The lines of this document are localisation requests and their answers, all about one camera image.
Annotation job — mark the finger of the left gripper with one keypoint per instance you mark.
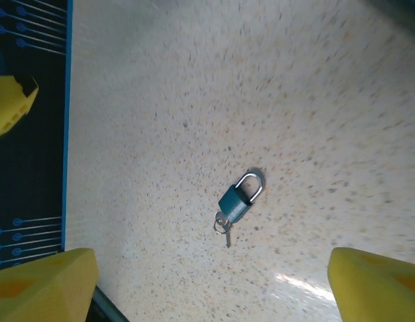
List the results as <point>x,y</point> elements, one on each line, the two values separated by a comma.
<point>9,104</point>

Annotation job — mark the small teal padlock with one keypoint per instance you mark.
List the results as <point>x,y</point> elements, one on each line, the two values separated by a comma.
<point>235,204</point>

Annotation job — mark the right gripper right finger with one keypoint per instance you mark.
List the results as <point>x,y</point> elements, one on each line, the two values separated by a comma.
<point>378,292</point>

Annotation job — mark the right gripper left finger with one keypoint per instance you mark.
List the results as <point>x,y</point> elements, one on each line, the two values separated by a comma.
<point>43,288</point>

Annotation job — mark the blue table edge strip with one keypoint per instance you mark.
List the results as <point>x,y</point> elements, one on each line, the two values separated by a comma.
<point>68,134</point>

